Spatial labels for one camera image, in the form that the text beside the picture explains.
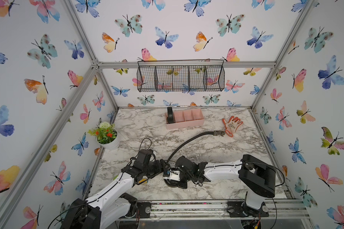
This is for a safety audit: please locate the red and white work glove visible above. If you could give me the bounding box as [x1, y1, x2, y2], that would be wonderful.
[222, 116, 243, 137]

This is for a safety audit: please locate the pink divided storage box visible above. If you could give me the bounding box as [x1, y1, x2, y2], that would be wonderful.
[165, 108, 205, 130]

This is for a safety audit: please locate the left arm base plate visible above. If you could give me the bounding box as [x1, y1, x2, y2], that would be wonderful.
[120, 202, 152, 219]

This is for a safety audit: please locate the white flower pot with plant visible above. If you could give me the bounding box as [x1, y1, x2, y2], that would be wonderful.
[88, 121, 121, 151]

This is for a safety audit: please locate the aluminium front rail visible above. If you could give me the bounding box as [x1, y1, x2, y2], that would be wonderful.
[68, 199, 310, 221]

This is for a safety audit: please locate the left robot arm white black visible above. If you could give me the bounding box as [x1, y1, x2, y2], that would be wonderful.
[60, 149, 166, 229]

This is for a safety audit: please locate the black wire wall basket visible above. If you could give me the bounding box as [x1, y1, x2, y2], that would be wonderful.
[133, 59, 225, 93]

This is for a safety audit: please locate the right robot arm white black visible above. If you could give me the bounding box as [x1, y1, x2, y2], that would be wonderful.
[161, 154, 276, 210]

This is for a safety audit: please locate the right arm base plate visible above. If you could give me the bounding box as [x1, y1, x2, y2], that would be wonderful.
[226, 200, 269, 218]

